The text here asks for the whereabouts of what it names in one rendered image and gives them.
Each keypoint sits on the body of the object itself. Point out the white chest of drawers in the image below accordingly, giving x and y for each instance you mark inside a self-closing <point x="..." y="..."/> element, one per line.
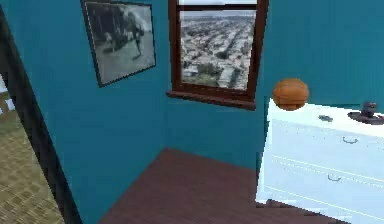
<point x="320" y="166"/>

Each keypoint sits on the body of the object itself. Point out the black framed grey picture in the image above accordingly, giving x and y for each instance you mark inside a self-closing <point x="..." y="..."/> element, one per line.
<point x="121" y="40"/>

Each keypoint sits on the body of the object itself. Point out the black lamp base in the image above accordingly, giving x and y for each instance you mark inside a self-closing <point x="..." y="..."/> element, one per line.
<point x="367" y="114"/>

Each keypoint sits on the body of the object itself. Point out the brown framed window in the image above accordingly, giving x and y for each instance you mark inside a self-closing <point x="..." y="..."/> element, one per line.
<point x="216" y="50"/>

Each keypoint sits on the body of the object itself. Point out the orange basketball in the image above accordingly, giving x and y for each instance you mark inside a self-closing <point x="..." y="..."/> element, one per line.
<point x="290" y="94"/>

